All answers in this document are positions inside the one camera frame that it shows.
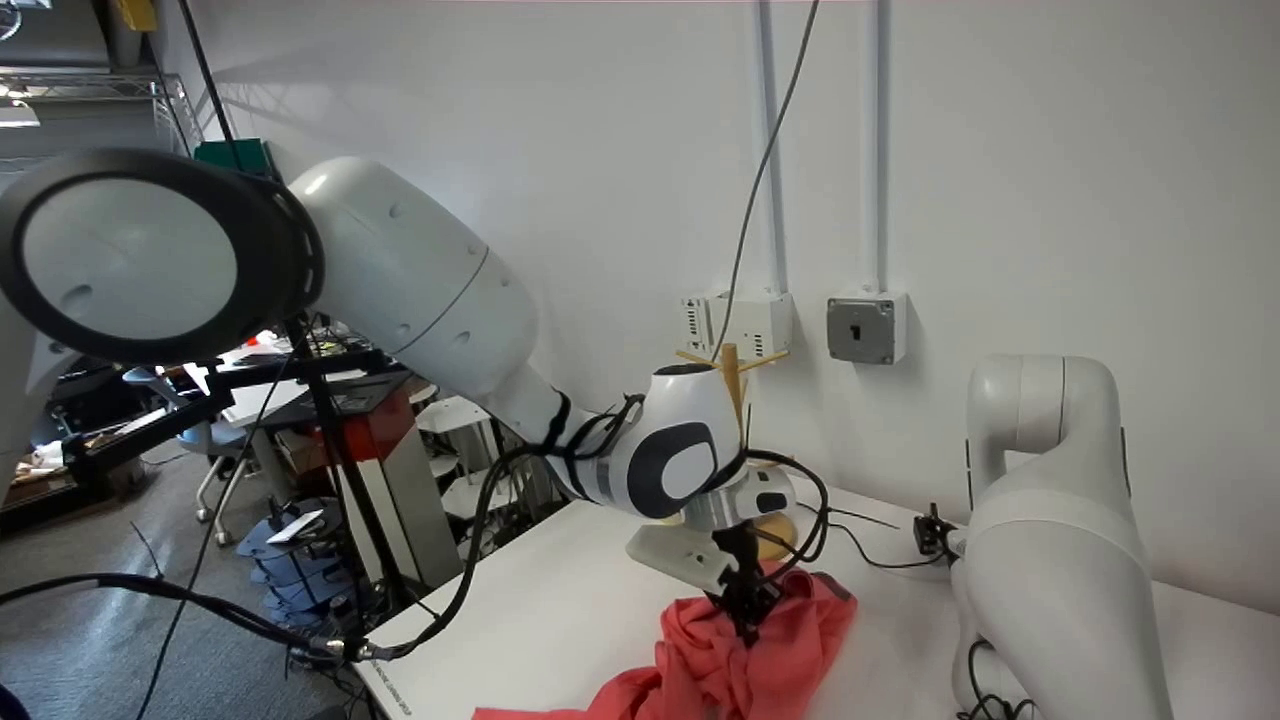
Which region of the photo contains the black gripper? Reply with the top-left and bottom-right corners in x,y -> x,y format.
707,526 -> 791,649

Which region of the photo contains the coral red sweatshirt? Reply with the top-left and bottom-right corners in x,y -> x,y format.
471,567 -> 861,720

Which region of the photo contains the black plug adapter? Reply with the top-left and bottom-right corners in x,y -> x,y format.
912,499 -> 960,563

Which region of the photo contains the wooden mug tree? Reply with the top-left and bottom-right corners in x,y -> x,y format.
702,336 -> 803,563

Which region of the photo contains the grey junction box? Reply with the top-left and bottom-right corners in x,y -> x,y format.
825,294 -> 912,369

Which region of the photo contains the white tiered stand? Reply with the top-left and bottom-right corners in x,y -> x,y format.
416,393 -> 506,519

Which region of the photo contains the red and white machine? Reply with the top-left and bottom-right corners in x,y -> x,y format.
315,385 -> 465,591

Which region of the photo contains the blue crate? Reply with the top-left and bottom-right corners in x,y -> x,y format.
236,505 -> 366,634

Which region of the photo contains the green box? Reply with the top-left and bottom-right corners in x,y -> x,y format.
194,136 -> 285,184

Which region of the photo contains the yellow object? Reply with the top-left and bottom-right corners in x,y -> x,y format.
107,0 -> 162,36

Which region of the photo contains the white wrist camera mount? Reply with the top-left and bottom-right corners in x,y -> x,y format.
622,515 -> 739,599

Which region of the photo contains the thin black table cable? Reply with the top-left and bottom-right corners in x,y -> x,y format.
796,497 -> 937,575

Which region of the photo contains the black cable at arm base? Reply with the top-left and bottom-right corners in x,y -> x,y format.
954,637 -> 1040,720

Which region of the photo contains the white wall socket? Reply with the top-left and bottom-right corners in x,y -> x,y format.
680,290 -> 799,364

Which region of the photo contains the grey hanging cable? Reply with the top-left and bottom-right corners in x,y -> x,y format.
712,0 -> 825,364

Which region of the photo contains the black camera stand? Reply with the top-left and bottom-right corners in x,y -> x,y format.
56,317 -> 410,603

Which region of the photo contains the white wall conduit pipe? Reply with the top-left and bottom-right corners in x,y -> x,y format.
865,0 -> 896,299
750,0 -> 796,298

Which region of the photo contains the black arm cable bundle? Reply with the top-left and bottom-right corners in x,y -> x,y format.
0,398 -> 836,674

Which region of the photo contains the black wall cable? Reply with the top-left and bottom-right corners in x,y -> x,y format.
177,0 -> 240,144

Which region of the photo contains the metal wire shelf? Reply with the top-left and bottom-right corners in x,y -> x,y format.
0,63 -> 204,155

